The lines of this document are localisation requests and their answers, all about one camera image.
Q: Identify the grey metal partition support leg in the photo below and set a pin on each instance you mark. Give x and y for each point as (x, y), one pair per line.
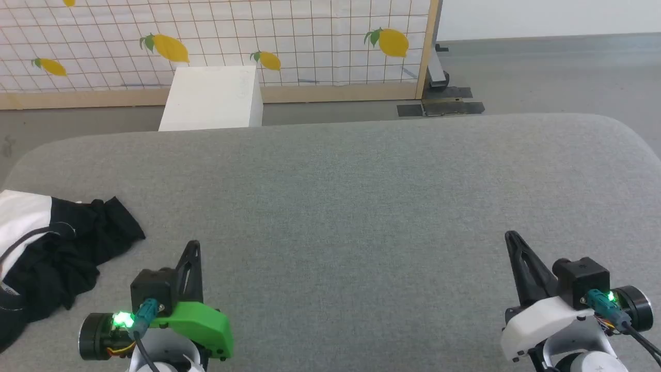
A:
(438, 67)

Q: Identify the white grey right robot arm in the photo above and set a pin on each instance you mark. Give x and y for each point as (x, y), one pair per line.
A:
(635, 307)

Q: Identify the white rectangular box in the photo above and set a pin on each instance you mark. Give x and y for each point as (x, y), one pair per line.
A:
(211, 98)

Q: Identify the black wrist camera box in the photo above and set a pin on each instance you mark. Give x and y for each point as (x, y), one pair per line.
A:
(581, 279)
(152, 289)

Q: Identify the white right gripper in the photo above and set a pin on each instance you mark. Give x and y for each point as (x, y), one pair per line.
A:
(542, 323)

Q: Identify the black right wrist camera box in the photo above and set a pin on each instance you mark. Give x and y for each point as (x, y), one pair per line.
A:
(581, 279)

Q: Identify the black and white shirt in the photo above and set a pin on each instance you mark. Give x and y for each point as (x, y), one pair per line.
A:
(67, 258)

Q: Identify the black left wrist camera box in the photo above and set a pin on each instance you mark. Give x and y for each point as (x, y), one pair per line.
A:
(152, 289)

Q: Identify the black floor base plates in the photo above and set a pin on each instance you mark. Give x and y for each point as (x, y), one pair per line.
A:
(444, 106)

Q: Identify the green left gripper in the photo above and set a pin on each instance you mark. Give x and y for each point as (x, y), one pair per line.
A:
(201, 323)

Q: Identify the lemon print grid partition screen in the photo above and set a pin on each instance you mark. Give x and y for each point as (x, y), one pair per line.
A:
(310, 31)

